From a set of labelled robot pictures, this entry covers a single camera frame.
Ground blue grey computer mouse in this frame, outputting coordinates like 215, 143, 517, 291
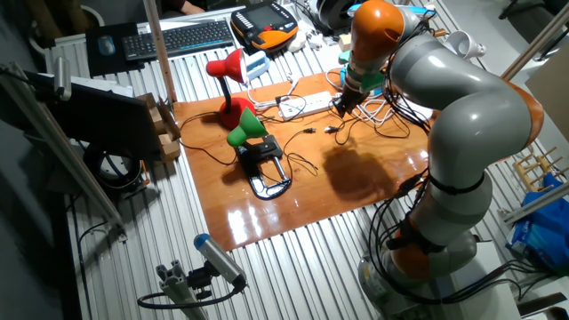
97, 35, 117, 58

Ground orange black teach pendant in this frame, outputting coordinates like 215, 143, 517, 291
229, 1, 300, 53

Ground black office chair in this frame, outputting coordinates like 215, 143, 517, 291
497, 0, 569, 61

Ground silver camera on bar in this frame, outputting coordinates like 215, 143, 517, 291
52, 56, 73, 102

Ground black round fan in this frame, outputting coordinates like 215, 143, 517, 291
316, 0, 357, 33

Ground aluminium profile camera mount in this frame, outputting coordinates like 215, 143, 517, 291
155, 260, 214, 320

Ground glossy wooden board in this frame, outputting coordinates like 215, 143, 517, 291
172, 70, 435, 253

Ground white round lamp base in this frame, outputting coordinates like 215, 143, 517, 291
444, 29, 488, 61

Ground black C-clamp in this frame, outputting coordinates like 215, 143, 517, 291
226, 106, 293, 201

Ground white lumpy object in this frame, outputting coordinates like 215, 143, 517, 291
286, 29, 309, 53

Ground black white-lamp power cord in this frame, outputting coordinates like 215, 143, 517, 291
324, 95, 413, 147

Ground wooden post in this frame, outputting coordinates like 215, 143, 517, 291
142, 0, 179, 105

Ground black round cable roll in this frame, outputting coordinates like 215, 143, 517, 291
82, 141, 150, 195

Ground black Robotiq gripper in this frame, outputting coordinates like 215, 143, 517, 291
333, 84, 369, 118

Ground black mouse pad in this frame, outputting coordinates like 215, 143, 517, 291
84, 21, 147, 78

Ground white cable bundle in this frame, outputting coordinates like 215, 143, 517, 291
325, 66, 435, 126

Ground slanted aluminium bar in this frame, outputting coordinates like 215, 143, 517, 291
0, 61, 128, 244

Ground silver camera blue cap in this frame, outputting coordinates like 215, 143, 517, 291
193, 232, 248, 291

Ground black keyboard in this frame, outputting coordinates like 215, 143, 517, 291
121, 19, 236, 62

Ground aluminium profile bar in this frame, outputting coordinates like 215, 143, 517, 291
497, 180, 569, 226

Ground person forearm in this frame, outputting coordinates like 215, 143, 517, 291
160, 0, 206, 16

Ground stacked wooden blocks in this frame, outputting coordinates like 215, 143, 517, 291
135, 92, 182, 164

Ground black camera cable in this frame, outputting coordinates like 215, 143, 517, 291
136, 284, 244, 311

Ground light blue white box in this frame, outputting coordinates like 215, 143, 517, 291
245, 51, 271, 82

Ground wooden peg rack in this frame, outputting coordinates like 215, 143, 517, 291
512, 145, 569, 193

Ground white power strip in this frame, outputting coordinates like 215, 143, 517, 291
277, 90, 335, 122

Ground black green-lamp power cord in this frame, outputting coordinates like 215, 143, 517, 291
282, 126, 320, 181

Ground braided iron cord white plug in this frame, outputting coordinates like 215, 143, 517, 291
246, 74, 300, 111

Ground brown cardboard sheet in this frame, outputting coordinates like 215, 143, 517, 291
524, 44, 569, 144

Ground black red-lamp power cord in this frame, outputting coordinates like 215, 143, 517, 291
178, 92, 310, 168

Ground aluminium frame post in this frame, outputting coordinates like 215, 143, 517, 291
501, 3, 569, 82

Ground black flat panel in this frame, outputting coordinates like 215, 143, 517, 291
24, 70, 164, 162

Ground black flat box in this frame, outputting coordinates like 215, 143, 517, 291
517, 291, 569, 320

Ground red gooseneck desk lamp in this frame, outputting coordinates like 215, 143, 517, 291
204, 47, 258, 131

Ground blue plastic bag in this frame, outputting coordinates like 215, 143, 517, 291
505, 172, 569, 273

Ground green printed wrist mount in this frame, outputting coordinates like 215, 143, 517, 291
337, 49, 388, 93

